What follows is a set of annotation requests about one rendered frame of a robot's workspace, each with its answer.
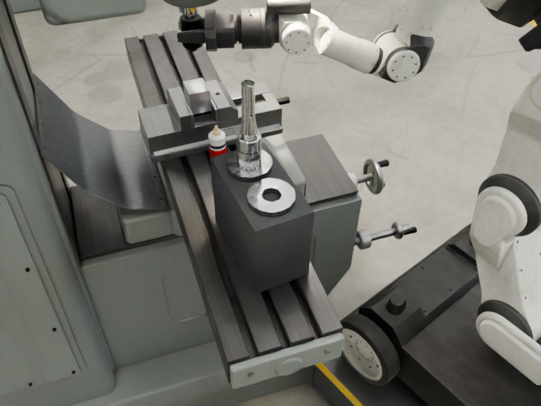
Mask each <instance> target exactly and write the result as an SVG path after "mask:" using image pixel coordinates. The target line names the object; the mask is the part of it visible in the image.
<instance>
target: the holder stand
mask: <svg viewBox="0 0 541 406"><path fill-rule="evenodd" d="M211 169H212V178H213V197H214V207H215V217H216V222H217V224H218V226H219V228H220V229H221V232H222V233H223V235H224V236H225V239H226V241H227V243H228V244H229V246H230V248H231V250H232V252H233V253H234V255H235V257H236V259H237V261H238V262H239V264H240V266H241V268H242V270H243V271H244V273H245V275H246V277H247V279H248V280H249V282H250V285H251V286H252V288H253V290H254V292H255V293H260V292H263V291H266V290H268V289H270V288H274V287H276V286H279V285H281V284H285V283H287V282H289V281H292V280H295V279H298V278H300V277H302V276H305V275H307V274H308V273H309V264H310V255H311V246H312V229H313V220H314V210H313V209H312V207H311V206H310V205H309V204H308V202H307V201H306V199H305V198H304V196H303V195H302V194H301V192H300V191H299V190H298V189H297V187H296V186H295V184H294V183H293V181H292V180H291V178H290V177H289V175H288V174H287V173H286V172H285V170H284V169H283V167H282V166H281V164H280V163H279V162H278V160H277V159H276V158H275V156H274V155H273V154H272V152H271V150H270V149H269V148H268V146H267V145H266V144H265V143H262V163H261V165H260V166H259V167H258V168H256V169H254V170H245V169H243V168H240V167H239V166H238V164H237V150H236V151H231V152H228V153H225V154H222V155H217V156H214V157H212V158H211Z"/></svg>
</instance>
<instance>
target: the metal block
mask: <svg viewBox="0 0 541 406"><path fill-rule="evenodd" d="M183 87H184V96H185V97H186V99H187V101H188V104H189V106H190V108H191V110H192V112H193V114H200V113H204V112H208V111H211V110H212V109H211V98H210V90H209V87H208V86H207V85H206V83H205V81H204V78H203V77H202V78H198V79H194V80H190V81H183Z"/></svg>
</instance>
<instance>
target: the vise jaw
mask: <svg viewBox="0 0 541 406"><path fill-rule="evenodd" d="M205 83H206V85H207V86H208V87H209V90H210V98H211V109H212V110H211V113H212V115H213V117H214V119H215V121H219V122H222V121H225V120H230V119H233V118H238V109H237V107H236V105H235V104H234V102H233V99H232V98H231V97H230V95H229V93H228V91H227V89H226V87H225V86H224V84H223V83H221V82H219V81H217V80H212V81H206V82H205Z"/></svg>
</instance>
